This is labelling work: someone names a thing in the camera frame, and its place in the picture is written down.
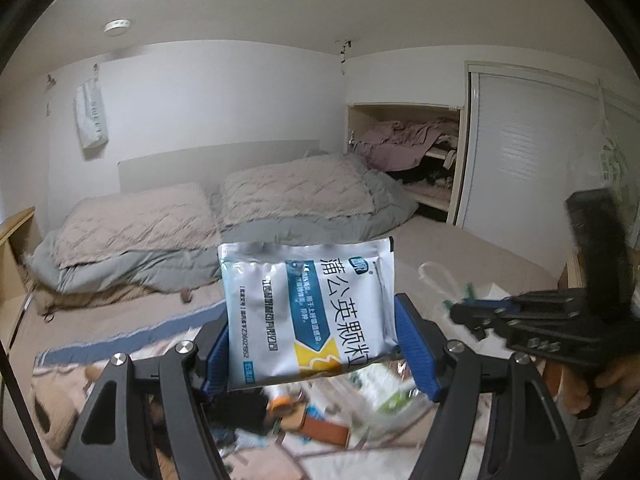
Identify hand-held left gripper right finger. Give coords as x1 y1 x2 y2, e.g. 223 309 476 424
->
395 292 583 480

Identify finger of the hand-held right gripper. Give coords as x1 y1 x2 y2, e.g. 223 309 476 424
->
442 291 587 321
450 316 533 357

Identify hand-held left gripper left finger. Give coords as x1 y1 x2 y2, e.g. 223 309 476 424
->
59 305 232 480

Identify green clothespin with white strap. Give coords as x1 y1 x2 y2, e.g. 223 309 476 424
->
419 262 481 311

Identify white blue medicine sachet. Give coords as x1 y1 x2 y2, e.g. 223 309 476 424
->
217 237 401 393

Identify person's right hand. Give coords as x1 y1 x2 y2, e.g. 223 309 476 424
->
552 357 640 416

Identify green white tissue pack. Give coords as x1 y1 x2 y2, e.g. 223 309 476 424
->
350 365 426 411

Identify black box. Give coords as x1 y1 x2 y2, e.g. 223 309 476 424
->
210 392 271 436

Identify white bottle with orange cap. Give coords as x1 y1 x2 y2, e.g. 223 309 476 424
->
267 385 293 413

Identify closet niche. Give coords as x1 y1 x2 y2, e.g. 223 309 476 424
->
346 104 466 223

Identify white sliding closet door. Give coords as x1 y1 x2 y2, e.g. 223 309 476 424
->
457 62 640 281

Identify wooden block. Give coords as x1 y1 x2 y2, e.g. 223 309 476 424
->
300 417 348 448

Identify printed blanket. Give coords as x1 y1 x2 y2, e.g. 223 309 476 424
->
30 335 551 480

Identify beige quilted pillow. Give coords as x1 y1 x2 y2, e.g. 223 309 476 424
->
52 182 221 268
220 152 376 228

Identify beige fleece slipper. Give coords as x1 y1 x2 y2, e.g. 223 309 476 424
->
27 375 91 453

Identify pink clothes pile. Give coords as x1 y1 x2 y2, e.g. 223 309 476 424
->
352 117 460 171

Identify light wooden shelf unit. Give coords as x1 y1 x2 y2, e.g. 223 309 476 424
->
0 207 41 341

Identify white hanging wall bag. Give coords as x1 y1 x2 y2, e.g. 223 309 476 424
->
75 80 110 150

